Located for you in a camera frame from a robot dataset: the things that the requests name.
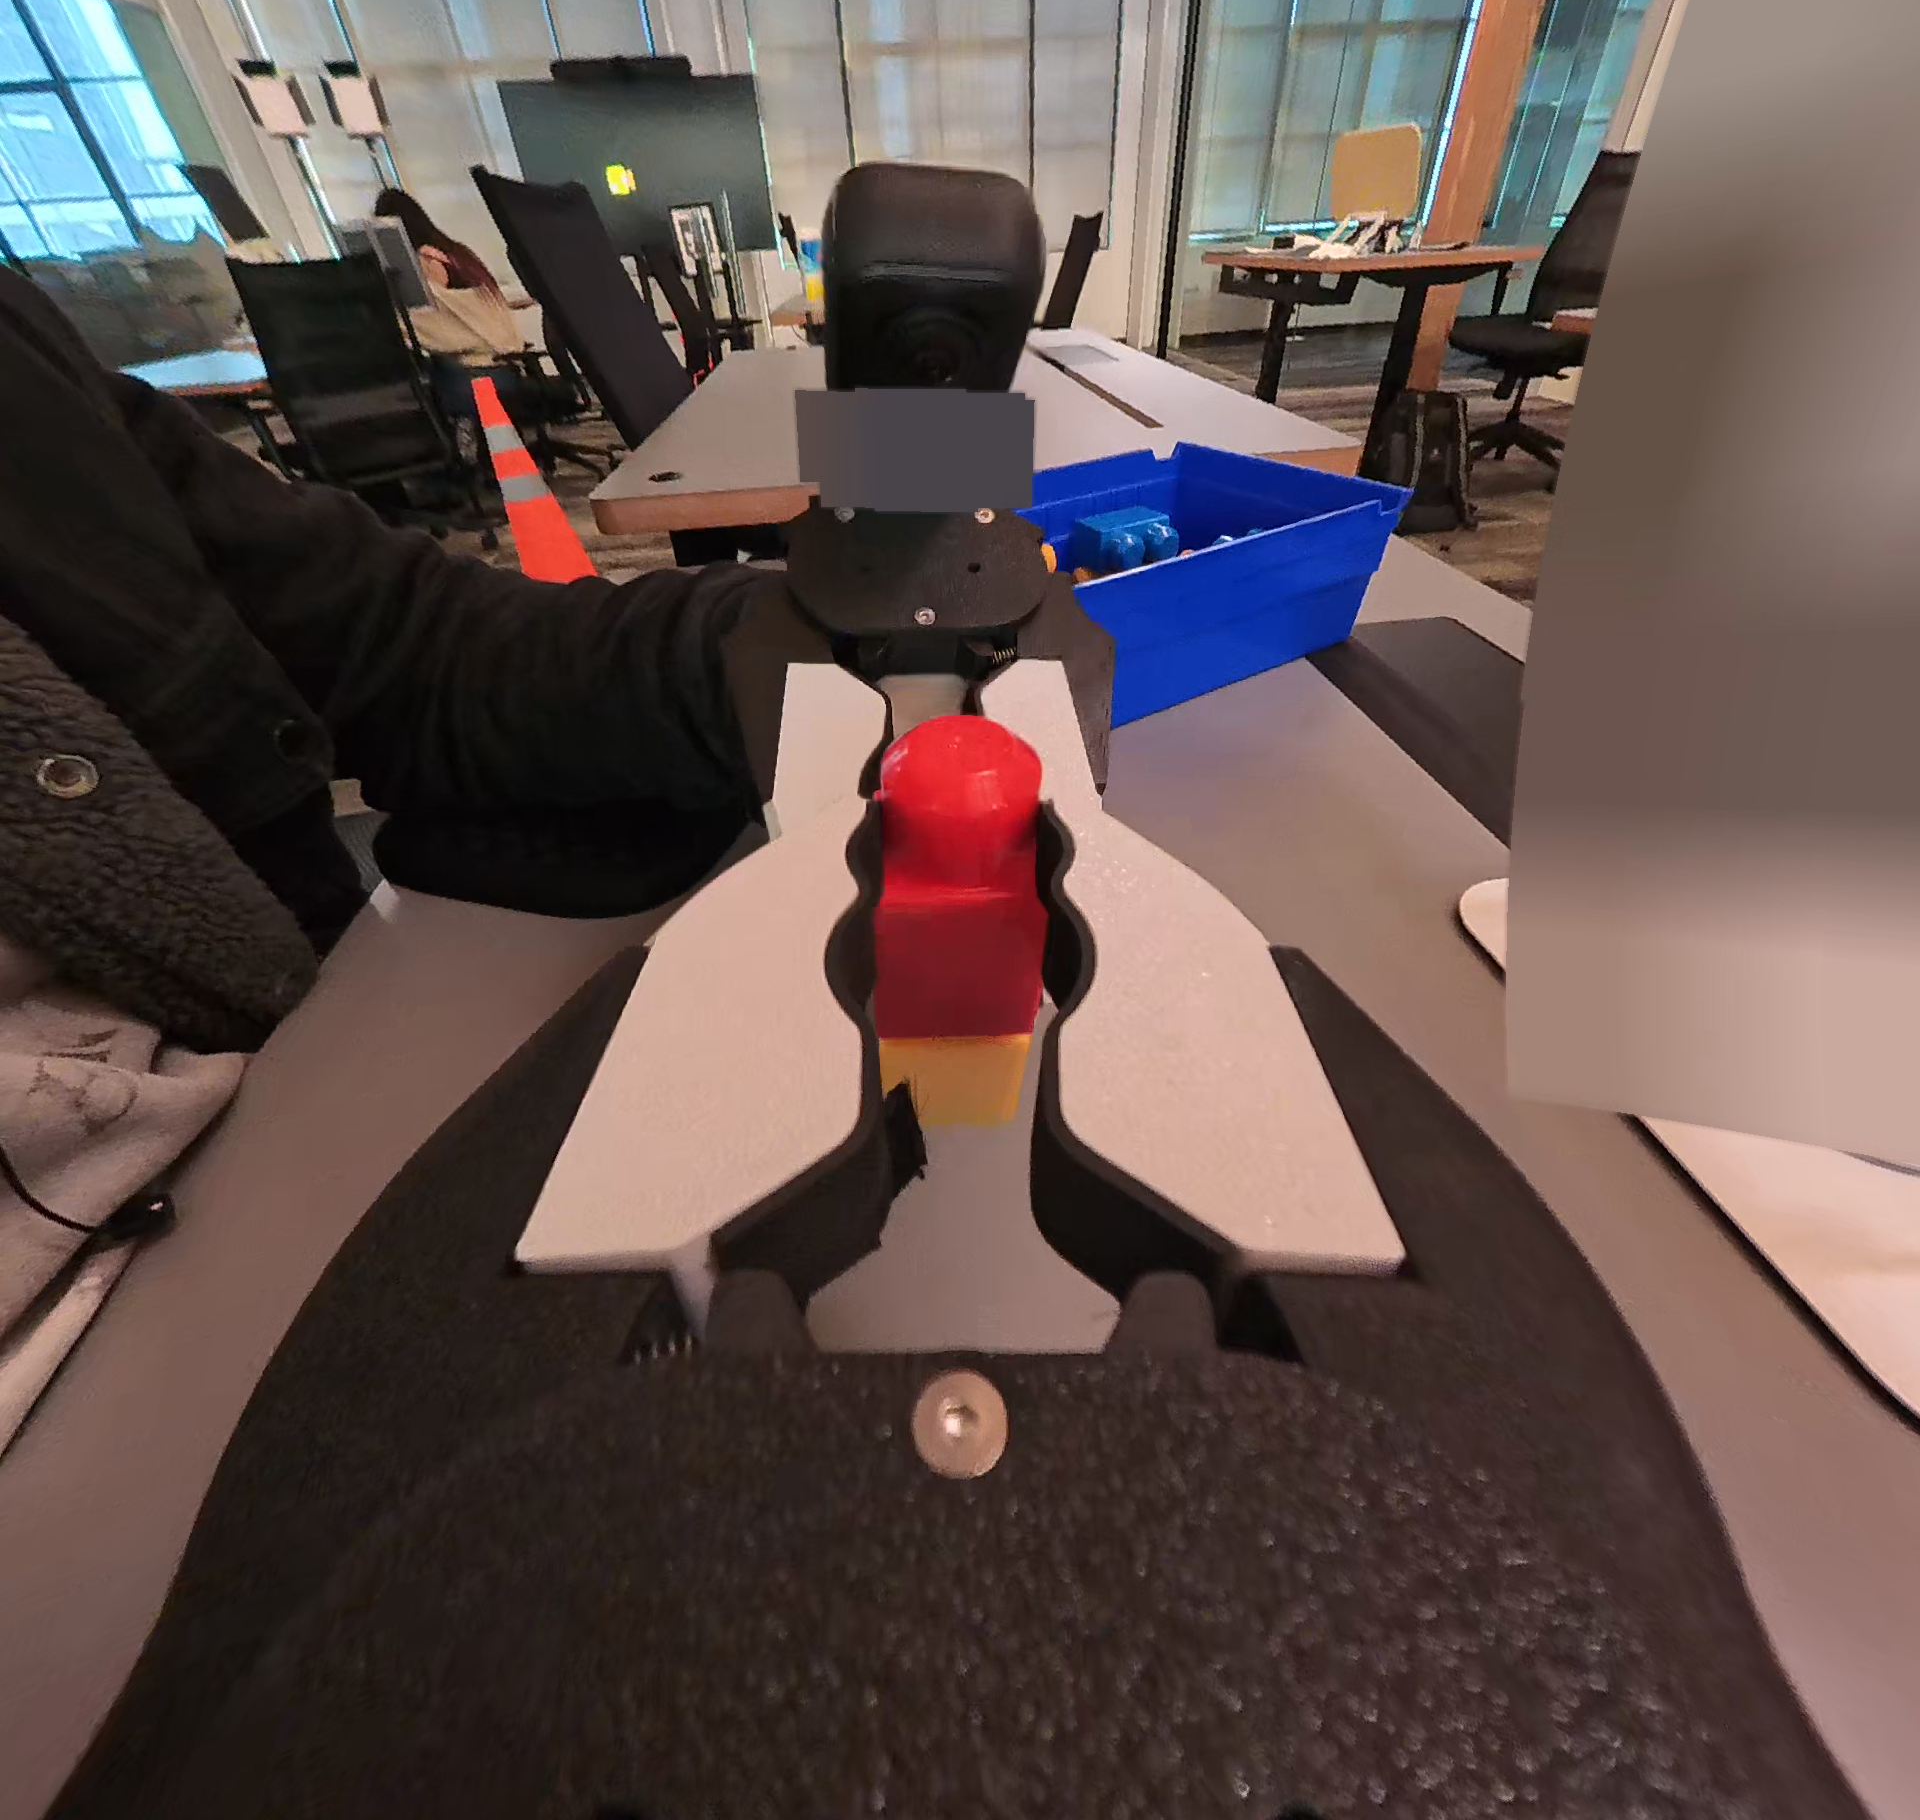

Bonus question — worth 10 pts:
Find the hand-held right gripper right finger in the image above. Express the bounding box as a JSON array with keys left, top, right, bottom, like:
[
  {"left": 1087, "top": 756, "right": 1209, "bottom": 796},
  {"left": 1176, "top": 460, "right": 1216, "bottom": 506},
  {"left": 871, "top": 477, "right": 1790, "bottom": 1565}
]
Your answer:
[{"left": 1030, "top": 796, "right": 1409, "bottom": 1281}]

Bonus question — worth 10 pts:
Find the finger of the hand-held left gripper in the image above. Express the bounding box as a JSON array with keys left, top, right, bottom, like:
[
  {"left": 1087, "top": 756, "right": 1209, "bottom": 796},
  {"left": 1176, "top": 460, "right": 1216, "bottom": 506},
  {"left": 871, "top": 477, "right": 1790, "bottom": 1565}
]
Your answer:
[
  {"left": 982, "top": 656, "right": 1116, "bottom": 820},
  {"left": 772, "top": 656, "right": 901, "bottom": 839}
]

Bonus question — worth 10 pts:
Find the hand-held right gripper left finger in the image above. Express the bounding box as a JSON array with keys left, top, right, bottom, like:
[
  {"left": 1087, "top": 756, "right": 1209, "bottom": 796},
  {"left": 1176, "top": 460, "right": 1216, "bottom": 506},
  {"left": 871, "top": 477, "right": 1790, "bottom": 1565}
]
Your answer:
[{"left": 514, "top": 794, "right": 929, "bottom": 1340}]

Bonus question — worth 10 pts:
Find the red one-stud mega block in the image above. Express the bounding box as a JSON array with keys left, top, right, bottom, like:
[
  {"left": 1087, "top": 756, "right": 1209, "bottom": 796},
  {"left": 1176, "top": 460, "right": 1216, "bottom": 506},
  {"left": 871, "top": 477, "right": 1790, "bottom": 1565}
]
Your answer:
[{"left": 873, "top": 718, "right": 1049, "bottom": 1043}]

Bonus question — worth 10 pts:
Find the pile of mega blocks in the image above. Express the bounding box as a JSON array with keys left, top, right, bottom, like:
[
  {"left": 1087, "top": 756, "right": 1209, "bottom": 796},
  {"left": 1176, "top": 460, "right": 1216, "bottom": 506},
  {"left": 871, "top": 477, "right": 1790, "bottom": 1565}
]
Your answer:
[{"left": 1035, "top": 504, "right": 1248, "bottom": 585}]

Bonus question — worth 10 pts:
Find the blue plastic bin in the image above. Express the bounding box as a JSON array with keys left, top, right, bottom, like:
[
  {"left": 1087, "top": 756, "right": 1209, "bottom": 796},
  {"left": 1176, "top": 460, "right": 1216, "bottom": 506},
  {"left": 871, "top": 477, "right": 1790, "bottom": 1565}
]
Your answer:
[{"left": 1021, "top": 443, "right": 1416, "bottom": 728}]

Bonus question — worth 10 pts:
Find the orange two-stud mega block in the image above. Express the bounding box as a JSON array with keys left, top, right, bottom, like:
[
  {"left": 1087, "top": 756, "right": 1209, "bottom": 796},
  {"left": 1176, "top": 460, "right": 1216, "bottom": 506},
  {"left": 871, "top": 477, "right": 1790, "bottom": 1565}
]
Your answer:
[{"left": 876, "top": 1026, "right": 1037, "bottom": 1133}]

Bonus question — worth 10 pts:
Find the person's left forearm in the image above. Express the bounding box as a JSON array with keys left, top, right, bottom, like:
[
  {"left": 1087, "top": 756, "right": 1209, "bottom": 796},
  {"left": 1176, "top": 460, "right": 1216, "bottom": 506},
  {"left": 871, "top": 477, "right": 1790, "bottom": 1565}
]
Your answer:
[{"left": 0, "top": 266, "right": 782, "bottom": 922}]

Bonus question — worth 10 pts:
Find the dark display screen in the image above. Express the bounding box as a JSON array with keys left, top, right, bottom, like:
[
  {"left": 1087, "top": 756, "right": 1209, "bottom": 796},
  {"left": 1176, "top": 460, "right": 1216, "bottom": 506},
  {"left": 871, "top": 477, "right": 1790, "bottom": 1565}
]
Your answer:
[{"left": 500, "top": 54, "right": 782, "bottom": 263}]

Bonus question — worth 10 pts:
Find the orange traffic cone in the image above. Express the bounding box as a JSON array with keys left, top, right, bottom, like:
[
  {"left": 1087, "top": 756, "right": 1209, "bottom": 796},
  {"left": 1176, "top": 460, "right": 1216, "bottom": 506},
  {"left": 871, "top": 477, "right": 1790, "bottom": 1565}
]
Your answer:
[{"left": 472, "top": 378, "right": 599, "bottom": 585}]

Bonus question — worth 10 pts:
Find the black backpack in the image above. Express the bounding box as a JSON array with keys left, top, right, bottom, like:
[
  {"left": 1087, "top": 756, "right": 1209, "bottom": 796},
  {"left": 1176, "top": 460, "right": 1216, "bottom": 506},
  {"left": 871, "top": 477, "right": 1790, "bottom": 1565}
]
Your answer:
[{"left": 1356, "top": 388, "right": 1480, "bottom": 534}]

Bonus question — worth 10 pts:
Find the white base document stand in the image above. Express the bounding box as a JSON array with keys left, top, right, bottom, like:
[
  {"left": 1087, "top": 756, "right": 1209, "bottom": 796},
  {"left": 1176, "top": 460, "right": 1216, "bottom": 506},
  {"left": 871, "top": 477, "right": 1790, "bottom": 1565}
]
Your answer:
[{"left": 1456, "top": 874, "right": 1920, "bottom": 1402}]

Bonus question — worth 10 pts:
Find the grey sweatshirt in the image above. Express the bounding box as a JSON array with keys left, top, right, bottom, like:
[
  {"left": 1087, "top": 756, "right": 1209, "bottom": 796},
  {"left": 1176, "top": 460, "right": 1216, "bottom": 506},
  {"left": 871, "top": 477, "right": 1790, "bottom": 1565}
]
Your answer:
[{"left": 0, "top": 936, "right": 250, "bottom": 1454}]

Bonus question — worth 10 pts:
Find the dark fleece jacket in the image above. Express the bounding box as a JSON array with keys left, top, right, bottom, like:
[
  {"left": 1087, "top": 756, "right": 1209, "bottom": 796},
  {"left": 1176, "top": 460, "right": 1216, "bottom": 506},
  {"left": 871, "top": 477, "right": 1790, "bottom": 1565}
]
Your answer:
[{"left": 0, "top": 613, "right": 320, "bottom": 1054}]

